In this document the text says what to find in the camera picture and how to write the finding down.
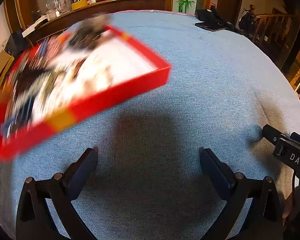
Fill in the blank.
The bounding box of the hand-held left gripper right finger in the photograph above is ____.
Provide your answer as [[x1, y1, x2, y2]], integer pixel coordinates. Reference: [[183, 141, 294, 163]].
[[199, 148, 283, 240]]

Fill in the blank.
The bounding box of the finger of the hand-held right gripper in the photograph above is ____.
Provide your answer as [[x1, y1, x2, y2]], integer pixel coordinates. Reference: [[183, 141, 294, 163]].
[[262, 124, 282, 144]]

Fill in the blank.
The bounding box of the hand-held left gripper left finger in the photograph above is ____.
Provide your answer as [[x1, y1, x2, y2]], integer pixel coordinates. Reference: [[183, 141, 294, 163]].
[[16, 147, 98, 240]]

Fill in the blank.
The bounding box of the red shallow box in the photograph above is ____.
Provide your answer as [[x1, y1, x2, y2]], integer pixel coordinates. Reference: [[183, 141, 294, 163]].
[[0, 24, 172, 162]]

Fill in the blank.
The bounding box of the wooden stair railing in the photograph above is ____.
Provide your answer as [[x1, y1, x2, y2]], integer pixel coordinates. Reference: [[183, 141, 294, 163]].
[[240, 4, 300, 63]]

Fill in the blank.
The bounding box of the black bag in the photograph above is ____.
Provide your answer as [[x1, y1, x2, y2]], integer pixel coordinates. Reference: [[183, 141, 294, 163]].
[[194, 5, 237, 32]]

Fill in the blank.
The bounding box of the grey organza scrunchie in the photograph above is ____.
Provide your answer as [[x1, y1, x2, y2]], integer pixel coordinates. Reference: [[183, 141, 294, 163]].
[[72, 14, 113, 48]]

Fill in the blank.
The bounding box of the white flat box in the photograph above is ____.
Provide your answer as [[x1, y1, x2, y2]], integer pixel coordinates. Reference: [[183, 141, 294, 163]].
[[22, 15, 49, 37]]

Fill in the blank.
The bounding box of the wooden counter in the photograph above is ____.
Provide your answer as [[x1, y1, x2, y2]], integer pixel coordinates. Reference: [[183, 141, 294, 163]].
[[5, 0, 165, 45]]

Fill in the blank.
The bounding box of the yellow round container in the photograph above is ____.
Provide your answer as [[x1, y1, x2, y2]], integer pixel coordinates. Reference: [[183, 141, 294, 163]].
[[71, 0, 88, 10]]

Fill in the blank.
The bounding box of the glass pitcher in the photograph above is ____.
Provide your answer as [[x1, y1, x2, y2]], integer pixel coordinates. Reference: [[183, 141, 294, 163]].
[[55, 0, 72, 14]]

